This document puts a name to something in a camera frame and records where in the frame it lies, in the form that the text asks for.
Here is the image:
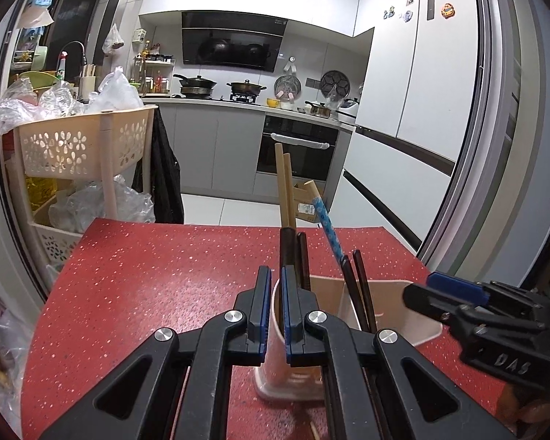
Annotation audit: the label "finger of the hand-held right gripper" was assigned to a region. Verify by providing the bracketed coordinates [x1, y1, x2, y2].
[426, 271, 550, 317]
[402, 283, 548, 344]

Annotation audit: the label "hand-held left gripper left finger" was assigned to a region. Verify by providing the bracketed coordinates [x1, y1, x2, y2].
[39, 266, 273, 440]

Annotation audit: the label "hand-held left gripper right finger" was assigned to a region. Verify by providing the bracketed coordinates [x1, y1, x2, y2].
[280, 266, 516, 440]

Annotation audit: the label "beige plastic utensil holder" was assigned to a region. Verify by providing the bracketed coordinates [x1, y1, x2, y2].
[254, 275, 444, 402]

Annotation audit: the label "black chopstick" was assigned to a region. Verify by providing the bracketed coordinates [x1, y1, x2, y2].
[352, 250, 379, 333]
[339, 255, 365, 331]

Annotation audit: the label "teal patterned chopstick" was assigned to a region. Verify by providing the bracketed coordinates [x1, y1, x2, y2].
[312, 195, 349, 267]

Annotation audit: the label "person's right hand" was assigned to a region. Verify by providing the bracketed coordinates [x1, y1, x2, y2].
[497, 378, 550, 432]

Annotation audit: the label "cardboard box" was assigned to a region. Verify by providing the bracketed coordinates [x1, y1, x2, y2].
[293, 180, 326, 225]

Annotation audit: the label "black built-in oven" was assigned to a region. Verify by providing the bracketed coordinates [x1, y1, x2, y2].
[256, 114, 340, 188]

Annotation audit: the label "black hanging bag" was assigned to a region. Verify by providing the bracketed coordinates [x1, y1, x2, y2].
[149, 110, 185, 225]

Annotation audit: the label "grey lower kitchen cabinets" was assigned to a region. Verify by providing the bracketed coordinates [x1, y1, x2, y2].
[158, 103, 267, 200]

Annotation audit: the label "white rice cooker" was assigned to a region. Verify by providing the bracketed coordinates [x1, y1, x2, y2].
[337, 96, 360, 124]

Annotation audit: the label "small metal pot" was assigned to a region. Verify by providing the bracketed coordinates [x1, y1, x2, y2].
[305, 101, 333, 119]

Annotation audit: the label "white refrigerator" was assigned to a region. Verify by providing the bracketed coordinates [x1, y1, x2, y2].
[325, 0, 487, 253]

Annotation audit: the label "dark cooking pot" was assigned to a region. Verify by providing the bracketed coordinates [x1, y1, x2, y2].
[226, 79, 267, 97]

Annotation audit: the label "round metal steamer rack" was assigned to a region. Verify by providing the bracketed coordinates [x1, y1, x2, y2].
[274, 73, 302, 102]

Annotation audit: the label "black wok with lid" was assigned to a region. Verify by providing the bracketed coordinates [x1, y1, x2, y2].
[173, 73, 218, 99]

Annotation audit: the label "round divided pan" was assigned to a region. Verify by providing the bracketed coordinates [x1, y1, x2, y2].
[320, 70, 350, 98]

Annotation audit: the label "beige flower-hole basket cart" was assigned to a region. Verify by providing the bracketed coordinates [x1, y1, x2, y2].
[4, 105, 159, 276]

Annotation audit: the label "yellow package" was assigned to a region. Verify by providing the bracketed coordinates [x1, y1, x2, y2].
[25, 176, 58, 212]

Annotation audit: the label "spice rack with bottles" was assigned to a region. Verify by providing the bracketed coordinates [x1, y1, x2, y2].
[133, 41, 177, 97]

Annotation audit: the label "plastic bag with food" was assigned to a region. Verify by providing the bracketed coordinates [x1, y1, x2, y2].
[0, 284, 37, 436]

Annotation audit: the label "black range hood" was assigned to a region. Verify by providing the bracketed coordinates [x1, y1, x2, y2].
[181, 10, 289, 73]

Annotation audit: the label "beige countertop chopstick holder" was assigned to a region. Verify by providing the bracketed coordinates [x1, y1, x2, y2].
[79, 64, 97, 97]

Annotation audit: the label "clear plastic bags pile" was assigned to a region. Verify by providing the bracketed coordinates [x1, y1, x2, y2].
[0, 66, 145, 136]

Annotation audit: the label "hanging clear plastic bag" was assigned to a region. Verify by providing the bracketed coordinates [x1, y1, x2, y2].
[102, 22, 125, 56]

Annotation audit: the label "metal kitchen faucet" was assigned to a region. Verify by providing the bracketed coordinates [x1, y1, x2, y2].
[59, 40, 89, 78]

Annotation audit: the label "grey sliding door frame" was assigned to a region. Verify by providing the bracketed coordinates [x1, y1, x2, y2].
[0, 0, 51, 303]
[417, 0, 550, 285]

